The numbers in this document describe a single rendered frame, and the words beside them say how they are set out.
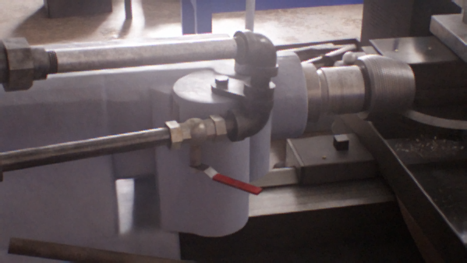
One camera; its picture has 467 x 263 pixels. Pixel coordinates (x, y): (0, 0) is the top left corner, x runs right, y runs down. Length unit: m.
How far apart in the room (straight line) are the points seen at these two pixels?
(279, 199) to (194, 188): 0.39
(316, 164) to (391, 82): 0.31
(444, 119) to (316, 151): 0.22
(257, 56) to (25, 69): 0.24
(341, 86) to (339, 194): 0.32
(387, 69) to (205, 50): 0.32
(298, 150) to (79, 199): 0.51
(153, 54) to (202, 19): 2.05
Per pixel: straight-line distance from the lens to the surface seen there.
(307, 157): 1.22
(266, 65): 0.74
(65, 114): 0.82
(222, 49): 0.71
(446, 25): 1.31
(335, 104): 0.93
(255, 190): 0.73
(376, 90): 0.93
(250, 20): 0.84
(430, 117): 1.23
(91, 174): 0.84
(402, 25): 2.32
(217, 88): 0.77
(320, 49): 3.21
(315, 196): 1.20
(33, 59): 0.63
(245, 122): 0.75
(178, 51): 0.69
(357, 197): 1.20
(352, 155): 1.24
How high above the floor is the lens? 1.49
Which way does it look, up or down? 28 degrees down
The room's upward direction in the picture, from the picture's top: straight up
